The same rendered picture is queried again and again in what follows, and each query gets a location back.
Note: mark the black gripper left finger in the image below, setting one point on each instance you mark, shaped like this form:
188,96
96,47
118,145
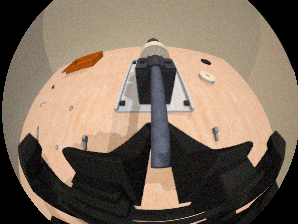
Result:
126,165

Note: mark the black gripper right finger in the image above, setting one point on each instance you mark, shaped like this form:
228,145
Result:
193,163

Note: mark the cream flat washer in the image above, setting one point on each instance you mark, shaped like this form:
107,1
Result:
207,77

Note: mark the grey bolt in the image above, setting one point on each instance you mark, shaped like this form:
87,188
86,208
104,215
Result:
215,133
84,140

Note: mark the orange shallow open tray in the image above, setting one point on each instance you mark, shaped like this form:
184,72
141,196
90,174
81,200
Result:
84,62

